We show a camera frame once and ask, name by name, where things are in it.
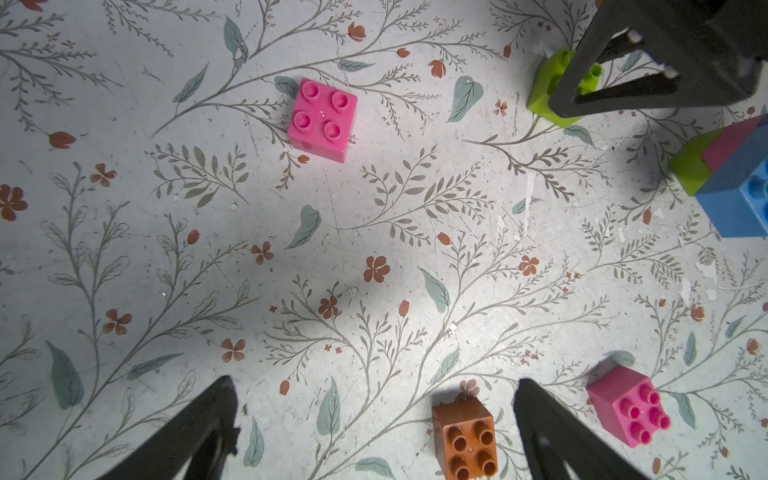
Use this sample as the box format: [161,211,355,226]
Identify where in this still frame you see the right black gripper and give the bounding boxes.
[549,1,767,118]

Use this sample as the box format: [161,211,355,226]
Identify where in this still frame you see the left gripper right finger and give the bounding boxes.
[513,378,646,480]

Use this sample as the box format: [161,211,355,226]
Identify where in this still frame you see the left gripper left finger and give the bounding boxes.
[102,376,240,480]

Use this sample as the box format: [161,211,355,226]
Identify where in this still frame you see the green lego brick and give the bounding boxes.
[669,129,723,197]
[527,49,603,128]

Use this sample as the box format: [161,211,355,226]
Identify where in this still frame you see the pink lego brick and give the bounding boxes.
[702,114,767,174]
[587,365,672,448]
[287,78,358,163]

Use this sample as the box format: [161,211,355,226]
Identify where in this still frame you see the light blue long lego brick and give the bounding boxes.
[695,126,767,238]

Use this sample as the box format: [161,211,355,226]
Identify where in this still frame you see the orange lego brick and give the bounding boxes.
[432,398,499,480]

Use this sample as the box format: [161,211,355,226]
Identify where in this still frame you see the floral table mat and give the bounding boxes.
[1,1,767,479]

